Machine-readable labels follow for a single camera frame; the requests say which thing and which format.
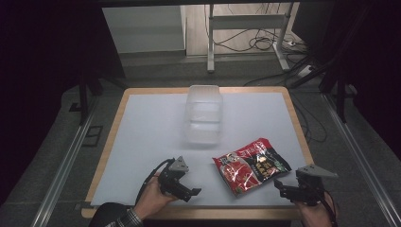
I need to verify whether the black floor socket cover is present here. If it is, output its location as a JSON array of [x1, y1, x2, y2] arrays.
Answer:
[[82, 125, 104, 148]]

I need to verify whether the person's left hand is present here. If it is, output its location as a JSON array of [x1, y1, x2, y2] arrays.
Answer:
[[133, 175, 179, 220]]

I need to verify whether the metal floor rail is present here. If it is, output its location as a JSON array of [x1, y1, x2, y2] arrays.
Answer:
[[30, 96, 99, 227], [321, 93, 401, 227]]

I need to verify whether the person's right hand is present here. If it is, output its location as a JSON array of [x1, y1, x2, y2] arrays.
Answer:
[[294, 190, 340, 227]]

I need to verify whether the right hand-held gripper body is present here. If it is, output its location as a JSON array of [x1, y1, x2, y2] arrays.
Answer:
[[292, 164, 340, 207]]

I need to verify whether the white power strip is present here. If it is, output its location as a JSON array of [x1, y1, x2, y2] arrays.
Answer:
[[296, 64, 316, 79]]

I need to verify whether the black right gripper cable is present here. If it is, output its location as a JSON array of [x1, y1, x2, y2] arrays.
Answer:
[[317, 187, 339, 227]]

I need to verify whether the white cabinet panel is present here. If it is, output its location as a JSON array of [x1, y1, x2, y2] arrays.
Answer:
[[101, 5, 187, 55]]

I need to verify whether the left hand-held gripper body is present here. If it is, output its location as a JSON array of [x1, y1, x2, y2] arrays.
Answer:
[[158, 155, 190, 197]]

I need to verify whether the black floor cable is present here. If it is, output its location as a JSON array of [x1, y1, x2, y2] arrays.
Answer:
[[289, 91, 328, 145]]

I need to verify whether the clear plastic container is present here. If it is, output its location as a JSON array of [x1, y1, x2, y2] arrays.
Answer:
[[183, 84, 224, 147]]

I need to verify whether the white table mat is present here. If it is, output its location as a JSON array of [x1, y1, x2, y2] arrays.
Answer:
[[90, 92, 308, 207]]

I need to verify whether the black metal stand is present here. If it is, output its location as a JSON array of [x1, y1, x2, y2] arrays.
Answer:
[[68, 70, 105, 127], [288, 6, 373, 124]]

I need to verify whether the red snack packet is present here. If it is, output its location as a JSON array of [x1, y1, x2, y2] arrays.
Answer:
[[212, 137, 292, 198]]

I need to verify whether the tangle of black floor cables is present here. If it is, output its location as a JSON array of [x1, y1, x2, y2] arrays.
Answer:
[[202, 3, 311, 64]]

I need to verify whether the white metal desk frame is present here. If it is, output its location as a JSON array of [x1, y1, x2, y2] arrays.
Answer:
[[206, 2, 296, 74]]

